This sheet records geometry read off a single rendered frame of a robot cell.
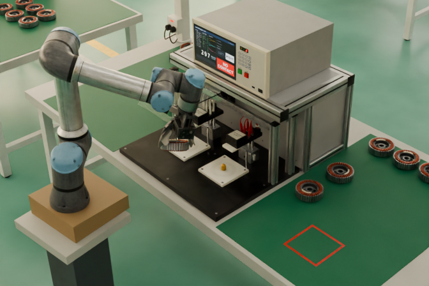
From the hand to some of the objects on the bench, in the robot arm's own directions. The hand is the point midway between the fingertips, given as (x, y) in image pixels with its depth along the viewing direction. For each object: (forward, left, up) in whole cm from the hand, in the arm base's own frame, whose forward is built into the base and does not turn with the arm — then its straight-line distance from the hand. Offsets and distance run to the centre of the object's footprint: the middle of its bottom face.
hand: (174, 145), depth 276 cm
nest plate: (+22, -5, -18) cm, 29 cm away
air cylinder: (+36, -4, -18) cm, 41 cm away
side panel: (+64, -22, -18) cm, 69 cm away
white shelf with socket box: (+72, +102, -20) cm, 127 cm away
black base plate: (+23, +8, -21) cm, 32 cm away
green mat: (+40, +73, -22) cm, 86 cm away
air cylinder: (+35, +21, -18) cm, 44 cm away
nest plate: (+20, +20, -19) cm, 34 cm away
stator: (+41, -36, -18) cm, 58 cm away
